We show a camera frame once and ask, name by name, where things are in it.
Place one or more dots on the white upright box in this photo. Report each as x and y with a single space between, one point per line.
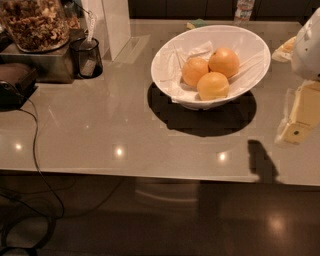
112 28

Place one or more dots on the white spoon in cup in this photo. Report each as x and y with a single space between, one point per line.
88 43

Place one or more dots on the metal box stand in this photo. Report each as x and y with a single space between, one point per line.
52 67

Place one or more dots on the black mesh cup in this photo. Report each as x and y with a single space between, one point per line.
87 62

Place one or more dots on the black device at left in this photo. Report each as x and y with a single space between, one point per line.
17 83

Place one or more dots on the white paper bowl liner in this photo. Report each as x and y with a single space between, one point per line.
166 71

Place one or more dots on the orange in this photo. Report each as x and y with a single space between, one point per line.
225 61
193 69
213 85

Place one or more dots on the white bowl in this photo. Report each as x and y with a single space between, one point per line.
240 40

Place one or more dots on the orange at bowl front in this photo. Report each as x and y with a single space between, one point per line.
213 85

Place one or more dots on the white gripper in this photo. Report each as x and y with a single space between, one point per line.
307 53

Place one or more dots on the green yellow sponge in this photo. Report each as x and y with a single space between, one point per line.
193 24

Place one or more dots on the plastic bottle in background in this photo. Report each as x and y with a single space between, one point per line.
244 9

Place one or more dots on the glass jar of nuts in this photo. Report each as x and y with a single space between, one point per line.
35 25

